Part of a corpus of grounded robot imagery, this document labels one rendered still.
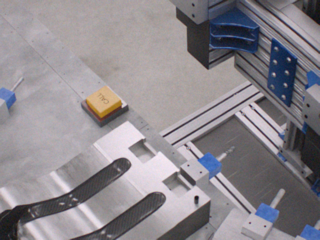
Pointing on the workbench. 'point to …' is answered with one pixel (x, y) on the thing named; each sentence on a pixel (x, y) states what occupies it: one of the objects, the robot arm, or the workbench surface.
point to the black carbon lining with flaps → (70, 201)
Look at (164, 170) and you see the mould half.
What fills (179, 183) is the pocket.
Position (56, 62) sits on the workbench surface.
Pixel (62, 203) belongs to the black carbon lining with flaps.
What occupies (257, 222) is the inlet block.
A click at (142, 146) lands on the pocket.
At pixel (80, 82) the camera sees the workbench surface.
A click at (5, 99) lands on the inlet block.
